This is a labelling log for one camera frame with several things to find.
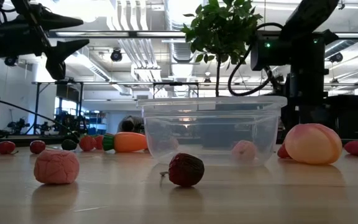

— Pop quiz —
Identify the red cherry toy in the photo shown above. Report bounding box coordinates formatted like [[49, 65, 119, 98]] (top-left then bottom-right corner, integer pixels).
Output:
[[0, 141, 19, 156], [29, 139, 47, 155]]

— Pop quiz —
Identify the small pink fruit toy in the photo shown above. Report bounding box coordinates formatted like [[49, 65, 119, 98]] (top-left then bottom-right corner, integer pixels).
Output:
[[231, 139, 258, 163]]

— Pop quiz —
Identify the orange carrot toy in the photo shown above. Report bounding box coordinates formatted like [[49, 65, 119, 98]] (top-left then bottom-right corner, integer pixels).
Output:
[[102, 131, 149, 154]]

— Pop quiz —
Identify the peach toy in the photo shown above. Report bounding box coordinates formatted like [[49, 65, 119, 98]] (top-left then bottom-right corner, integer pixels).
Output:
[[283, 123, 344, 166]]

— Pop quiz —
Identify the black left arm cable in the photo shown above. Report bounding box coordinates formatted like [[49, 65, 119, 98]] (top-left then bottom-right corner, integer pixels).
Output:
[[0, 93, 80, 141]]

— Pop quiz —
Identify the person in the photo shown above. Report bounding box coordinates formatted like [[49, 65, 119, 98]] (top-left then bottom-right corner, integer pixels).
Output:
[[117, 115, 145, 134]]

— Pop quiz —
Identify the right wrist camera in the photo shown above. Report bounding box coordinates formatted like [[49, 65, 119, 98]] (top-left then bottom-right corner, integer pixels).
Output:
[[249, 30, 292, 72]]

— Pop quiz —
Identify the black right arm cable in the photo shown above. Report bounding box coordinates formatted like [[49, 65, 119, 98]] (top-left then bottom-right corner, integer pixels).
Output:
[[227, 22, 287, 97]]

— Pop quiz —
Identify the overhead bar with light strips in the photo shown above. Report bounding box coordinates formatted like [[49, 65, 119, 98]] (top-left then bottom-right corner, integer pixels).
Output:
[[47, 30, 358, 40]]

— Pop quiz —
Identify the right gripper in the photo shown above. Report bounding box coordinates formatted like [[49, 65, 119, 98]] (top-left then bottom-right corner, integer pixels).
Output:
[[289, 30, 338, 106]]

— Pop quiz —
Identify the green plant in black pot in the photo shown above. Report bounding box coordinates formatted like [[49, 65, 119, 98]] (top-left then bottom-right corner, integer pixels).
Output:
[[180, 0, 264, 147]]

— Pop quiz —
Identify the dark green avocado toy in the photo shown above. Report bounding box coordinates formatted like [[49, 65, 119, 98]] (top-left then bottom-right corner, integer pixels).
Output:
[[61, 139, 78, 152]]

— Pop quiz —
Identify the pink wrinkled ball toy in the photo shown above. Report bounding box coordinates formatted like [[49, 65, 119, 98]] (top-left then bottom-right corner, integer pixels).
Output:
[[33, 149, 81, 185]]

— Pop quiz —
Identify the clear plastic tupperware container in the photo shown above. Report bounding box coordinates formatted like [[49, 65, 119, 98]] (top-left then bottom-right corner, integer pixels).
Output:
[[136, 95, 288, 167]]

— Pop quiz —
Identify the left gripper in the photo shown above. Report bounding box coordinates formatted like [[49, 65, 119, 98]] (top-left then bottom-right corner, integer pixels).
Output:
[[0, 0, 91, 81]]

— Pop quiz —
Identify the black ceiling spotlight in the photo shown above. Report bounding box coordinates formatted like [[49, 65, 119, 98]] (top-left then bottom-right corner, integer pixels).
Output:
[[328, 52, 344, 64], [109, 48, 124, 63], [4, 55, 19, 67]]

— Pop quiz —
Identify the black aluminium rig frame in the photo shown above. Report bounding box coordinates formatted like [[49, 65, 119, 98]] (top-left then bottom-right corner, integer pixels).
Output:
[[0, 135, 358, 149]]

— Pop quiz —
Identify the dark office partition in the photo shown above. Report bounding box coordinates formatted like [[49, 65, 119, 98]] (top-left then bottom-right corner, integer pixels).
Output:
[[326, 94, 358, 141]]

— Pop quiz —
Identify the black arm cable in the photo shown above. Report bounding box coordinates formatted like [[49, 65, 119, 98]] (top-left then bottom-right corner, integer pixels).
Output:
[[0, 93, 80, 141], [227, 22, 287, 97]]

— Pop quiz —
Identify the dark red stemmed fruit toy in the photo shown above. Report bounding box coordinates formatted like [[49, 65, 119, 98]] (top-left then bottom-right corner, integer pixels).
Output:
[[159, 152, 205, 188]]

